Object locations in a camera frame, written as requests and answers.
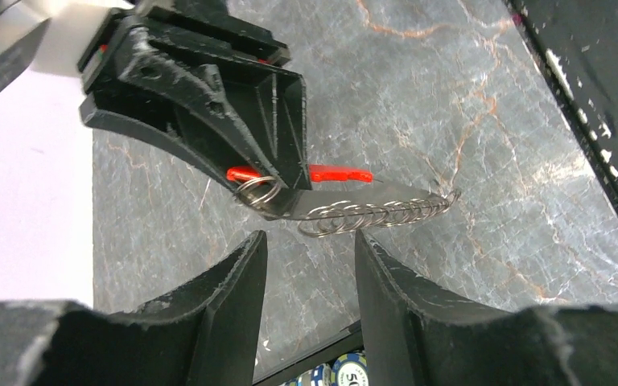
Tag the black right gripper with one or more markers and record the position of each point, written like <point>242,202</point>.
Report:
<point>216,105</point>

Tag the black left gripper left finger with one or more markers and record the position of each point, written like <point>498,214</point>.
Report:
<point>203,332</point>

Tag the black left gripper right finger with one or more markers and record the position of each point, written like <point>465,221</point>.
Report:
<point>416,332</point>

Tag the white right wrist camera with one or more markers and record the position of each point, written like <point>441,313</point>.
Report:
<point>47,36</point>

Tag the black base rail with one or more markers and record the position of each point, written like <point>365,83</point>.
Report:
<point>575,45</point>

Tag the metal keyring tool red handle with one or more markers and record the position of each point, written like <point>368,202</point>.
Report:
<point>378,203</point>

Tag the black poker chip case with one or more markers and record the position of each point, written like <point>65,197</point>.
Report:
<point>347,340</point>

